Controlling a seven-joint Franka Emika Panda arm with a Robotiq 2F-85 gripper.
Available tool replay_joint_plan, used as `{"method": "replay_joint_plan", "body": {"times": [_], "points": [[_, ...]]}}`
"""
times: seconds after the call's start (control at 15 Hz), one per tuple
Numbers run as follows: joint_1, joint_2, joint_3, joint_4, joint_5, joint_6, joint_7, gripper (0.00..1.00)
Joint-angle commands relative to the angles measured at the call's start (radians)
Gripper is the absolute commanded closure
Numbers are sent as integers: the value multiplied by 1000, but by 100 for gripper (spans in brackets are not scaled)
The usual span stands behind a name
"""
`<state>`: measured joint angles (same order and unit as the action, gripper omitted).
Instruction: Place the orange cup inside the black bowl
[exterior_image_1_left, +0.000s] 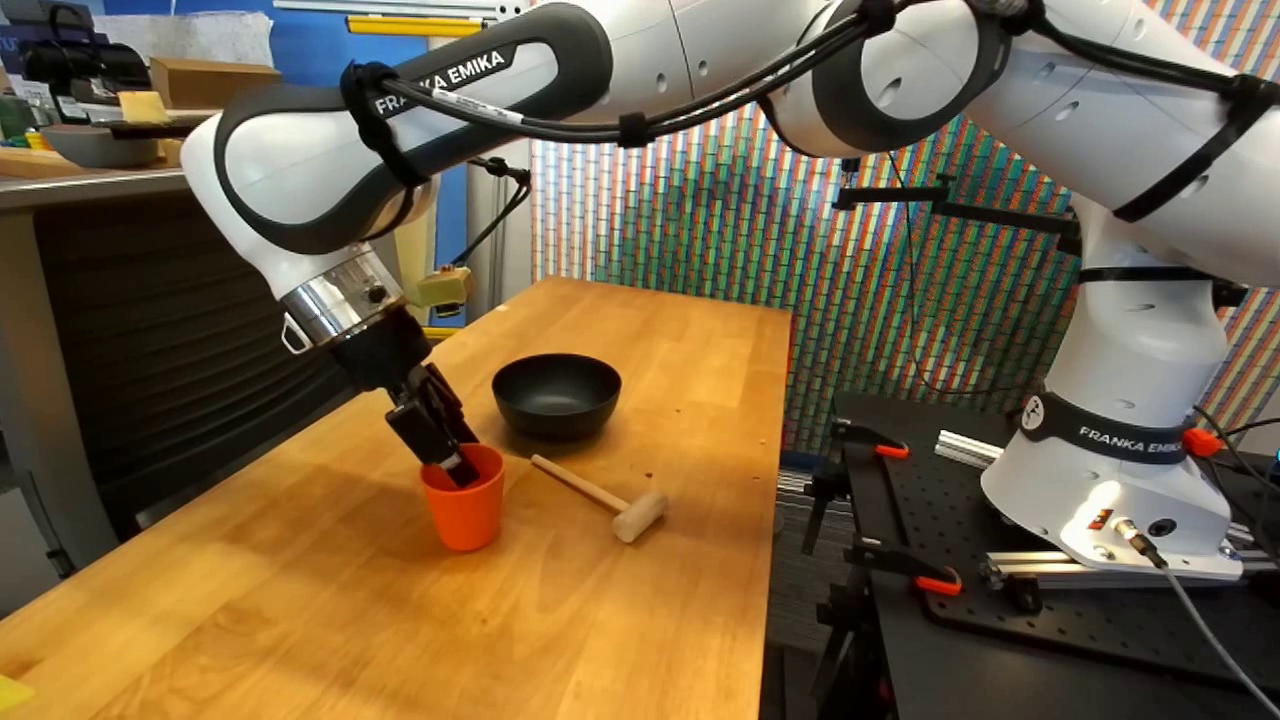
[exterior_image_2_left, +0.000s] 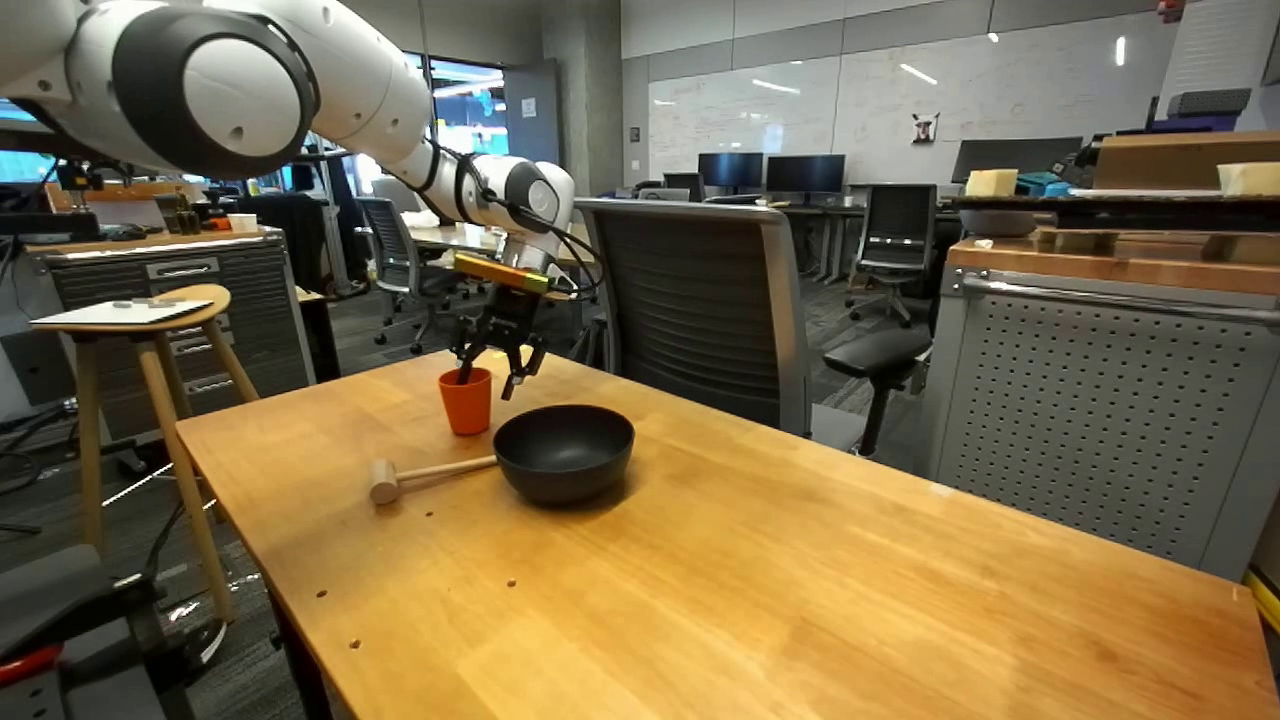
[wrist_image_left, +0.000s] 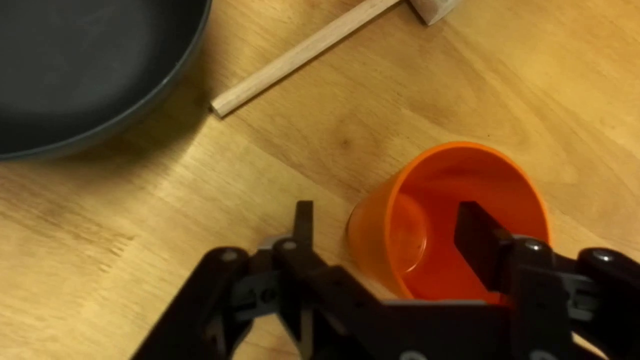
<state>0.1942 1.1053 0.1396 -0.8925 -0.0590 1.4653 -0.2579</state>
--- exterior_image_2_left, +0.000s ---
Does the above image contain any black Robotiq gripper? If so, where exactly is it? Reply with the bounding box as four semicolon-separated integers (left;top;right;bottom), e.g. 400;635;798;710
447;281;553;404

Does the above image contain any orange plastic cup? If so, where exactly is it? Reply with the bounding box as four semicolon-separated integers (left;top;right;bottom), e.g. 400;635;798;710
436;362;501;441

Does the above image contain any black bowl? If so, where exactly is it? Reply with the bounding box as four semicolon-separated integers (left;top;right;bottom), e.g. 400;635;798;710
489;400;642;510

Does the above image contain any small wooden mallet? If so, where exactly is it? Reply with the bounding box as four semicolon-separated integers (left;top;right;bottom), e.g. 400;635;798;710
363;452;505;510

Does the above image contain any grey background swivel chair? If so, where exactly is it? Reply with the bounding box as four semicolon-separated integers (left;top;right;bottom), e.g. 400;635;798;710
351;195;441;355

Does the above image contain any grey mesh office chair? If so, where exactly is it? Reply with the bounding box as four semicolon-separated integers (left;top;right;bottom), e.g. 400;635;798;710
567;195;811;441

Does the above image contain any black storage cabinet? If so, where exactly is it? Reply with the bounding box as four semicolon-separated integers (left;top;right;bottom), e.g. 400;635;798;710
24;228;322;449

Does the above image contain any grey door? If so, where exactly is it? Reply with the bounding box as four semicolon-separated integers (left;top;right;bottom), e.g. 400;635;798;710
501;59;567;174

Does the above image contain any black computer monitor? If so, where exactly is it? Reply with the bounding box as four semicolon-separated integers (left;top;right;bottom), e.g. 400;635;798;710
764;150;847;203
695;147;769;203

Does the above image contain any wooden stool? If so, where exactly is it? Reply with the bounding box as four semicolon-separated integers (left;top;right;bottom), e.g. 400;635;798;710
31;281;264;633

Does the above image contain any black office chair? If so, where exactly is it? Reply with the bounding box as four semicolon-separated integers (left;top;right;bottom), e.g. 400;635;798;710
820;180;939;461

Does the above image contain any beige foam block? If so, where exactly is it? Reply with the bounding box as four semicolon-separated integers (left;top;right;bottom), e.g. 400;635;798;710
1212;155;1280;199
959;164;1022;203

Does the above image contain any dark laptop screen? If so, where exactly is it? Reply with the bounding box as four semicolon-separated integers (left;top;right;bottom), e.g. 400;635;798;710
950;133;1090;189

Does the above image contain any grey perforated metal panel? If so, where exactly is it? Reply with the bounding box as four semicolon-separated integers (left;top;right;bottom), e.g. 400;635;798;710
924;263;1280;582

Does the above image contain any wooden board on panel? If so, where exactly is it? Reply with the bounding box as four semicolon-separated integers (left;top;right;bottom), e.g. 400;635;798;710
945;237;1280;298

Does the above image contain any wooden box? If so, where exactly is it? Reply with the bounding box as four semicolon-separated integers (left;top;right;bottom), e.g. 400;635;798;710
1090;127;1280;190

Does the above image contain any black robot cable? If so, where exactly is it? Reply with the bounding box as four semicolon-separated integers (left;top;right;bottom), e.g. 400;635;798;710
536;219;612;306

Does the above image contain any wall whiteboard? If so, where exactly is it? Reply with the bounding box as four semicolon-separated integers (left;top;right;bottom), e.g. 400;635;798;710
646;10;1179;190

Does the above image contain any red handled tool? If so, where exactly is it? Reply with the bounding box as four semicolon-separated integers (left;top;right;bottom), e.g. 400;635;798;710
0;638;69;689

